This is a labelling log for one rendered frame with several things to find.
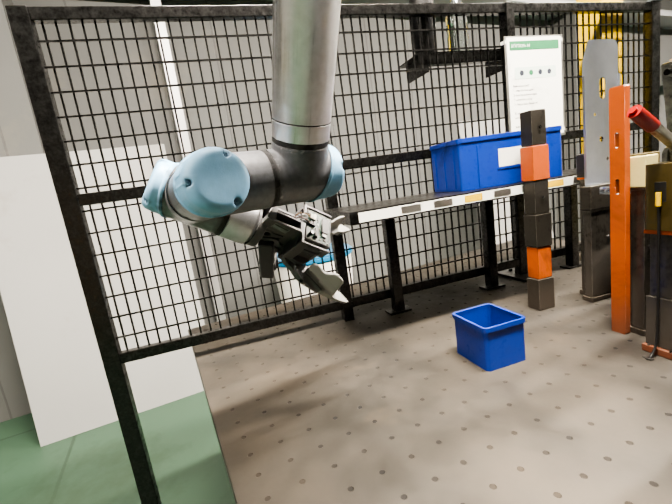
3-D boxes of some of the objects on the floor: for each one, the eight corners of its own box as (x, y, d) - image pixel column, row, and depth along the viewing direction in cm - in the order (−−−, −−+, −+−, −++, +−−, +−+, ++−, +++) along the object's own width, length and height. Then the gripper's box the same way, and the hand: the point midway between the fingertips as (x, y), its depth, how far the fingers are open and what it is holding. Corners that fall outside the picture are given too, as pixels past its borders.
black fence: (676, 410, 153) (686, -8, 125) (155, 638, 99) (-32, -10, 71) (640, 393, 166) (641, 11, 138) (163, 586, 112) (7, 23, 84)
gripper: (257, 266, 50) (371, 304, 60) (275, 157, 60) (370, 205, 70) (232, 287, 56) (339, 318, 66) (252, 185, 66) (342, 225, 76)
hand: (346, 266), depth 70 cm, fingers open, 14 cm apart
